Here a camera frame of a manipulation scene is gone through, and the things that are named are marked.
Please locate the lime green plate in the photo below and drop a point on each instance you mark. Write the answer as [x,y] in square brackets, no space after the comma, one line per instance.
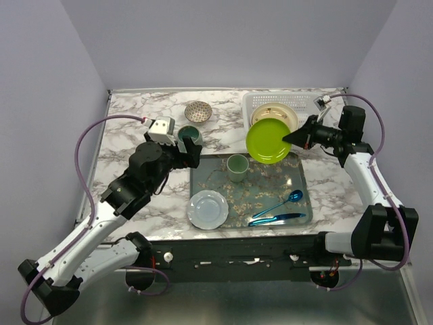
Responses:
[264,141]

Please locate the light green ceramic cup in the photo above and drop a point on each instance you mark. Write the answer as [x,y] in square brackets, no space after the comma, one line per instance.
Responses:
[237,167]

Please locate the teal glazed ceramic mug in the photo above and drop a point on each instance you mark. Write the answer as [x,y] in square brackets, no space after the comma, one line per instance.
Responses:
[191,132]

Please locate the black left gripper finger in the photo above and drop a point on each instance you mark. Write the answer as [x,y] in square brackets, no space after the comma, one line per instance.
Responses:
[192,156]
[147,137]

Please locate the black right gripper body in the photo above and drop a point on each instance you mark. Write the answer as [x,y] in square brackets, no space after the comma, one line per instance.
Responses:
[325,135]

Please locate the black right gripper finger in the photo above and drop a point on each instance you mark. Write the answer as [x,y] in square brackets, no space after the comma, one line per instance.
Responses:
[299,138]
[308,126]

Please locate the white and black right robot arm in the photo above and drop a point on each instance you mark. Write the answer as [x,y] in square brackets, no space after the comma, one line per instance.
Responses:
[386,229]

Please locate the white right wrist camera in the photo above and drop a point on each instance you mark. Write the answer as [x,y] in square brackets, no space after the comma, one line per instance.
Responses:
[322,104]

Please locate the blue metallic spoon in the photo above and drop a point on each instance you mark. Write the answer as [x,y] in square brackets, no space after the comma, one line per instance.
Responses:
[294,196]

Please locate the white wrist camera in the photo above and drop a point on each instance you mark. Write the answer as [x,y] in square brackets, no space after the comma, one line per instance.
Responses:
[322,104]
[160,130]

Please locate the blue metallic knife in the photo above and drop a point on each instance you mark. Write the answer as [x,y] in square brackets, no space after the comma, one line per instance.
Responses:
[281,217]

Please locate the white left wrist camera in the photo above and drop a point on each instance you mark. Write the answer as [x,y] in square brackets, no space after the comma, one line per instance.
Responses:
[160,130]

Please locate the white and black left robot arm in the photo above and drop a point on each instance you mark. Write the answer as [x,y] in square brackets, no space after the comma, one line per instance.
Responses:
[58,277]

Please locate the cream plate with black mark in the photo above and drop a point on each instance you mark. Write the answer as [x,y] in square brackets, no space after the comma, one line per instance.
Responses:
[296,118]

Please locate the cream floral plate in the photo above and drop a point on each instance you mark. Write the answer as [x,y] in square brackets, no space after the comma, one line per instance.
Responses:
[274,111]

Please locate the teal floral serving tray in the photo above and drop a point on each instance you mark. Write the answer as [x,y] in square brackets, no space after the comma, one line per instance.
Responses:
[263,187]

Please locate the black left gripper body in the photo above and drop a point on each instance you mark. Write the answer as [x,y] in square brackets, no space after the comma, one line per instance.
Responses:
[173,158]

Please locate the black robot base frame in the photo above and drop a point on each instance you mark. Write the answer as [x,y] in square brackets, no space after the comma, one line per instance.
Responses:
[272,258]

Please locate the patterned small ceramic bowl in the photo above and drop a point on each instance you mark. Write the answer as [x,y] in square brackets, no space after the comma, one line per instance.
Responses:
[198,111]

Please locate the light blue scalloped plate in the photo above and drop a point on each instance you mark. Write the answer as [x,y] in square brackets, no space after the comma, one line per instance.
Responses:
[207,210]

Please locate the white perforated plastic bin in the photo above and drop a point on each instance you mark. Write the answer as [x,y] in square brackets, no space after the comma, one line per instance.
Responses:
[302,102]

